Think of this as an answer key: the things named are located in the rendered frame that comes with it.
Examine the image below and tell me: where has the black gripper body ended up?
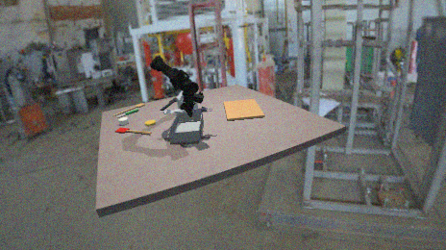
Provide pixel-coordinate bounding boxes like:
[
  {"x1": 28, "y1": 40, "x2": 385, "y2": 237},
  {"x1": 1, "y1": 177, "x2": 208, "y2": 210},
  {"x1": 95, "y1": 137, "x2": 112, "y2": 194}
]
[{"x1": 180, "y1": 90, "x2": 193, "y2": 110}]

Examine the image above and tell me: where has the light wooden board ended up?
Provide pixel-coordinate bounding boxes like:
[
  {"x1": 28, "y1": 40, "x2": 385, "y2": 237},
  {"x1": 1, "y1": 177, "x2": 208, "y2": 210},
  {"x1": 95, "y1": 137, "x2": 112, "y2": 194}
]
[{"x1": 223, "y1": 99, "x2": 265, "y2": 121}]

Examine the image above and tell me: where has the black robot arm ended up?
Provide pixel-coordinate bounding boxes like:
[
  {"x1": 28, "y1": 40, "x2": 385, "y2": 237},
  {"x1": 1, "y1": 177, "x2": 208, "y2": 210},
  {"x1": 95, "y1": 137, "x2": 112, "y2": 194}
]
[{"x1": 150, "y1": 56, "x2": 204, "y2": 104}]

